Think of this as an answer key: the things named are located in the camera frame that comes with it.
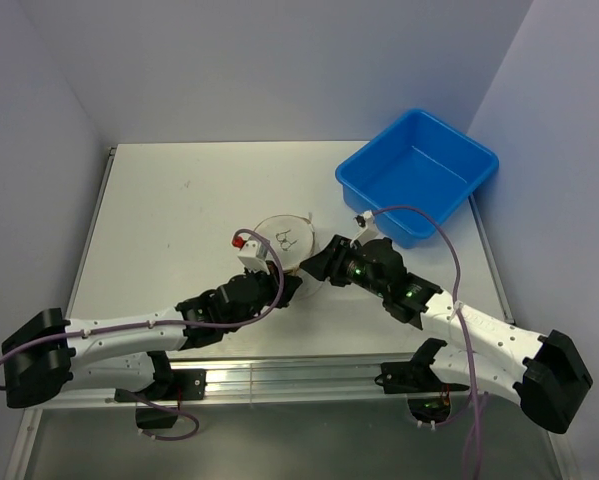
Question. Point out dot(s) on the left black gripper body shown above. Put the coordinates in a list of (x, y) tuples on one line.
[(269, 289)]

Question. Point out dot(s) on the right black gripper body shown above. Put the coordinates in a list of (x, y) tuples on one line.
[(361, 279)]

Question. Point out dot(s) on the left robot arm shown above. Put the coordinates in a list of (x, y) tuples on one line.
[(51, 354)]

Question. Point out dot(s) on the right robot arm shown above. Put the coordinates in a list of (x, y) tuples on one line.
[(542, 374)]

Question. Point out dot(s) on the blue plastic bin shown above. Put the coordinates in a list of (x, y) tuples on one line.
[(420, 167)]

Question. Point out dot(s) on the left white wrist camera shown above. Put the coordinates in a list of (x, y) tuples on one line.
[(251, 253)]

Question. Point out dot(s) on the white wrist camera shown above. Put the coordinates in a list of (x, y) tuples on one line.
[(367, 229), (251, 253)]

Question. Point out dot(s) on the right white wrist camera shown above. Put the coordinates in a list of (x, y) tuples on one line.
[(367, 229)]

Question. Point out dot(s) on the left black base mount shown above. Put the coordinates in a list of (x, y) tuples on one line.
[(160, 405)]

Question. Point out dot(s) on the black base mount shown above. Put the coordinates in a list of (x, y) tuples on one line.
[(160, 405), (412, 378)]

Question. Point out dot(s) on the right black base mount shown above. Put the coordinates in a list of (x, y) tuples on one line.
[(412, 378)]

